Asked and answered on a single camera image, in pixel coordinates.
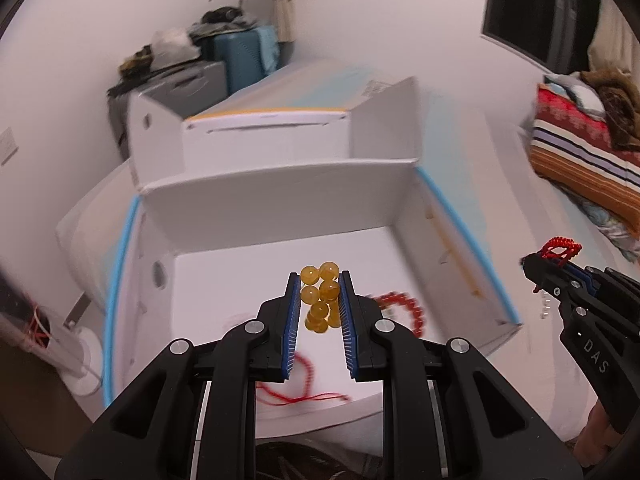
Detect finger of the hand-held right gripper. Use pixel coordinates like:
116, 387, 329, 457
574, 261, 640, 312
521, 253, 594, 312

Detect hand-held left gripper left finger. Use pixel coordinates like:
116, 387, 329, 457
54, 272, 304, 480

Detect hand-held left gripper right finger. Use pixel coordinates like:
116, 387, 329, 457
339, 270, 586, 480

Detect short red cord bracelet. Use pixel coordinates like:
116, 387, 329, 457
532, 237, 584, 295

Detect long red cord bracelet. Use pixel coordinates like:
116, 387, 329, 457
255, 352, 353, 406

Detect yellow bead bracelet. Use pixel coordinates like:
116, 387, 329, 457
299, 261, 343, 334

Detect red bead bracelet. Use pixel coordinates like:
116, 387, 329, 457
372, 292, 429, 339

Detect white cardboard box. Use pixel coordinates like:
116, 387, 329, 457
102, 76, 523, 433

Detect person's right hand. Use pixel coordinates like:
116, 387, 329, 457
574, 399, 622, 462

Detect blue floral pillow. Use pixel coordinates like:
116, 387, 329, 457
555, 182, 640, 267

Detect striped red pillow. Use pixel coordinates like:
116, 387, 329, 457
530, 84, 640, 222

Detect brown blanket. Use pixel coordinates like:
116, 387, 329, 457
580, 69, 640, 149

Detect light blue cloth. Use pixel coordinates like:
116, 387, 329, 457
544, 74, 606, 113

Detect white plastic appliance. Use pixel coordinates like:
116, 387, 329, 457
55, 170, 146, 397

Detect beige curtain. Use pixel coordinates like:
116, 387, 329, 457
587, 0, 640, 76

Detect grey suitcase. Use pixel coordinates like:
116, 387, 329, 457
107, 60, 229, 161

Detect blue suitcase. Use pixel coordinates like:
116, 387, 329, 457
212, 25, 281, 97

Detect dark window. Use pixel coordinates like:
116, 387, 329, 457
481, 0, 608, 74

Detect teal cloth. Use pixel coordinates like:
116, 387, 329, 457
255, 25, 281, 69

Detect dark camouflage bag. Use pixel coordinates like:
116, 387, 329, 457
117, 45, 156, 79

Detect white plastic bag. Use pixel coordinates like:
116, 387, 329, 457
150, 27, 193, 61

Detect white curtain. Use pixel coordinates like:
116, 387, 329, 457
272, 0, 297, 43

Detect red cables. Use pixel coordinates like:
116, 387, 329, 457
25, 300, 53, 351

